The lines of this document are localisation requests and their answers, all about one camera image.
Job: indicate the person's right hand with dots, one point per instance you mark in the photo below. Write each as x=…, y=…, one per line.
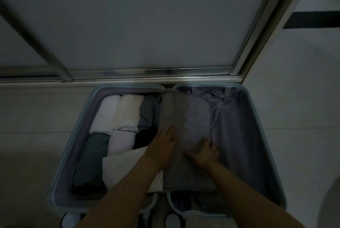
x=203, y=153

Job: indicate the person's right forearm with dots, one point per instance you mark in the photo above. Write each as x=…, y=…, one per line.
x=249, y=198

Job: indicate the black garment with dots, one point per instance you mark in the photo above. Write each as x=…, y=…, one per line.
x=143, y=137

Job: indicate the person's left forearm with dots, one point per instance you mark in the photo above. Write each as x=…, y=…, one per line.
x=127, y=198

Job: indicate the white printed t-shirt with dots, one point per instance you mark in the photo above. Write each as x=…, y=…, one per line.
x=121, y=141

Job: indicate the grey sliding door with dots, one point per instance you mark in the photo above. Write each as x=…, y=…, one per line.
x=148, y=18

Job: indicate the white T-shirt with letter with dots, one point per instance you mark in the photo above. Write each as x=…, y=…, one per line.
x=105, y=113

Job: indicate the blue polo shirt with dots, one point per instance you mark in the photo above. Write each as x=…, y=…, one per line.
x=148, y=111

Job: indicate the white polo shirt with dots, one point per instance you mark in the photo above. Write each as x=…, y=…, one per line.
x=122, y=168

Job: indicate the grey-blue suitcase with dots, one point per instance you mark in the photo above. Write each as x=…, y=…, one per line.
x=244, y=140

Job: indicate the person's left hand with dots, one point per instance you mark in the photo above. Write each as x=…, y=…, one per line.
x=162, y=148

